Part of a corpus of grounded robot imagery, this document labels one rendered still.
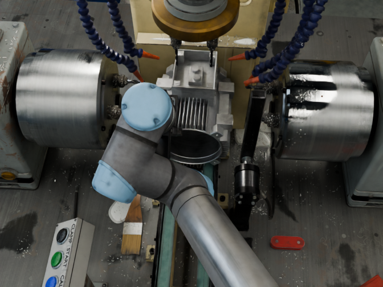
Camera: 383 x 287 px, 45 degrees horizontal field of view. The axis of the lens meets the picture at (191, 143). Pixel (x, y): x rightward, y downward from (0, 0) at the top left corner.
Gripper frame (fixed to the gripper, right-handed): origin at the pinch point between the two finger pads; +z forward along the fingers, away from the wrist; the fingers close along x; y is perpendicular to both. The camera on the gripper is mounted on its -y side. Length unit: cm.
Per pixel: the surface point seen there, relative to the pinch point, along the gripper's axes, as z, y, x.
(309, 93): -1.9, 10.6, -32.2
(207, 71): 6.3, 16.4, -9.1
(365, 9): 181, 96, -105
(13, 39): 4.2, 21.7, 38.1
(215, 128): 1.0, 2.1, -11.6
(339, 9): 181, 96, -89
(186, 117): -0.1, 4.2, -5.0
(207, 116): 3.1, 5.1, -9.8
